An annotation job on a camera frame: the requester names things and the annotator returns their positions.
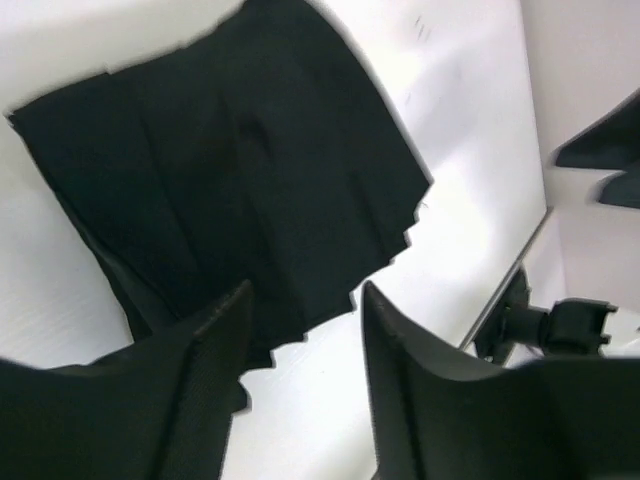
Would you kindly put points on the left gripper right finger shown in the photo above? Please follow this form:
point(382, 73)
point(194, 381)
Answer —
point(439, 413)

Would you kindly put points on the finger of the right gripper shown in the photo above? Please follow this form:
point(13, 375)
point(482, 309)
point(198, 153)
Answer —
point(612, 142)
point(622, 190)

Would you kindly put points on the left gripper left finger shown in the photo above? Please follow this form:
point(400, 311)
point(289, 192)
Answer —
point(160, 408)

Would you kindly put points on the black pleated skirt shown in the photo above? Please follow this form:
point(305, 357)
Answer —
point(260, 152)

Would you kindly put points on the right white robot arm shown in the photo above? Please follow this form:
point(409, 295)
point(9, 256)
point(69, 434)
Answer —
point(575, 326)

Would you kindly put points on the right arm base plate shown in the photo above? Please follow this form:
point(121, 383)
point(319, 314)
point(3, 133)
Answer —
point(489, 341)

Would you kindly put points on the aluminium table edge rail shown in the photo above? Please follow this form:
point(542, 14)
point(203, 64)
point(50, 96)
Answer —
point(503, 285)

